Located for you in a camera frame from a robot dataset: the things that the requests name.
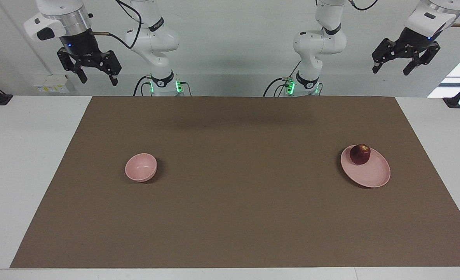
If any white wall socket box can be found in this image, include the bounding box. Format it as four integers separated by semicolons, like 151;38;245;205
33;75;70;94

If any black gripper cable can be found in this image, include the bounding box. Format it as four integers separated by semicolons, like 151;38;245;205
348;0;460;28
90;0;142;50

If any pink bowl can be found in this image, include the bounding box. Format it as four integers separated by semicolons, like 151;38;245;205
125;153;157;183

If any pink plate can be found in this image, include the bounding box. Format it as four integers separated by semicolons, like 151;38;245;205
340;145;391;188

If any brown table mat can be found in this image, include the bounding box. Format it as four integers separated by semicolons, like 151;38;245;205
10;96;460;269

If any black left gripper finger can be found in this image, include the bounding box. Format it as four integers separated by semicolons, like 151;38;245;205
372;38;399;74
403;45;441;76

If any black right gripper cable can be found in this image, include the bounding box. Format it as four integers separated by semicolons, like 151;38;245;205
90;0;142;50

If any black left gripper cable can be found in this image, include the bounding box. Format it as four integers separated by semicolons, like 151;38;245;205
348;0;460;28

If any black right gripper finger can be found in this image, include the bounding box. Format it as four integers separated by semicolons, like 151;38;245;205
100;51;122;86
57;47;88;84

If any dark red apple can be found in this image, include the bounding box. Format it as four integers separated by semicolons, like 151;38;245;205
349;143;371;165

